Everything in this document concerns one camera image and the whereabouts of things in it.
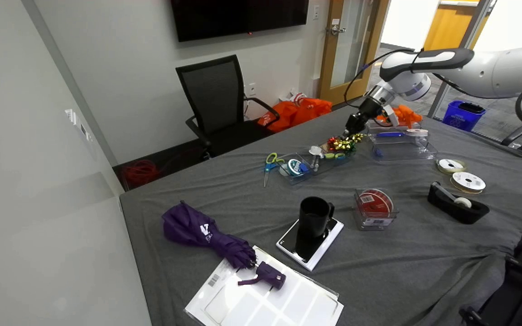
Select orange bag on floor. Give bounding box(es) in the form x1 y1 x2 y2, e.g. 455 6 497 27
257 98 334 132

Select red ribbon spool in case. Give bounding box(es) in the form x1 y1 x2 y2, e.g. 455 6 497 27
355 189 395 230

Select white ribbon spool far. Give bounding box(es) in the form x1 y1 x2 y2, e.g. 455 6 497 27
435 158 464 174

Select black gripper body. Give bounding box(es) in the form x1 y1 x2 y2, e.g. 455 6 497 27
344 94 388 131

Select white silver bow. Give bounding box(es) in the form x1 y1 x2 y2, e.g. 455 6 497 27
308 145 325 172

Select red gift bow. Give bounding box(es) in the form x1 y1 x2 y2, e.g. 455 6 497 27
326 138 341 152

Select white wall outlet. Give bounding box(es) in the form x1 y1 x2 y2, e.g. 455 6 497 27
64 109 78 127

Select black tape dispenser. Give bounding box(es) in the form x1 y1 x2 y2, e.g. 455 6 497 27
428 183 489 225

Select wooden glass door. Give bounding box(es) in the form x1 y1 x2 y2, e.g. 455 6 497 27
317 0 390 105

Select green handled scissors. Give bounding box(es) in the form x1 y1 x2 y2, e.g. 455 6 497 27
263 152 283 183

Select white box with black tablet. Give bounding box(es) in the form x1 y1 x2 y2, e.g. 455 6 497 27
276 219 344 272

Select gold bow beside left tray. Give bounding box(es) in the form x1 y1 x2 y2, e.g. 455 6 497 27
354 134 364 143

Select white ribbon spool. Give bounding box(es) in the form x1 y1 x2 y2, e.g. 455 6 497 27
451 172 486 192
435 158 464 174

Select clear right plastic tray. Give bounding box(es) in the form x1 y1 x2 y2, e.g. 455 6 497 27
366 127 433 161

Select purple folded umbrella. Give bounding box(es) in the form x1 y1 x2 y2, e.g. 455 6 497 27
163 201 286 290

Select yellow gold gift bow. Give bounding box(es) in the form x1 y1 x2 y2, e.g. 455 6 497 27
341 138 357 149

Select black mug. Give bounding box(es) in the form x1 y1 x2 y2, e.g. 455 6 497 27
299 196 334 239

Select red cable coil on floor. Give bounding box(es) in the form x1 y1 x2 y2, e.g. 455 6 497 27
122 160 163 190

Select blue recycling bin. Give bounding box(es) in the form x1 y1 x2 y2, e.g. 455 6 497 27
442 102 486 131

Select white ribbon spool near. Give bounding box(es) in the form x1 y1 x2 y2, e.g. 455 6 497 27
451 172 486 192

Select blue tape roll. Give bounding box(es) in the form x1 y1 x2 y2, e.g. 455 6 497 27
286 160 312 178

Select black mesh office chair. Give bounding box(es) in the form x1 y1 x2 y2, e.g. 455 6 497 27
176 54 279 158

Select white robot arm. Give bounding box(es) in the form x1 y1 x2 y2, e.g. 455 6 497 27
344 47 522 136

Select wall mounted black television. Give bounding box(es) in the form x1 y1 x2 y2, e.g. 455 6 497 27
170 0 310 42

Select white label sheet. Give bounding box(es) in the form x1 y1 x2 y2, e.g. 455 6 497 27
185 248 344 326

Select grey table cloth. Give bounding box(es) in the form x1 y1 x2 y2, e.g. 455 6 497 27
122 109 522 326

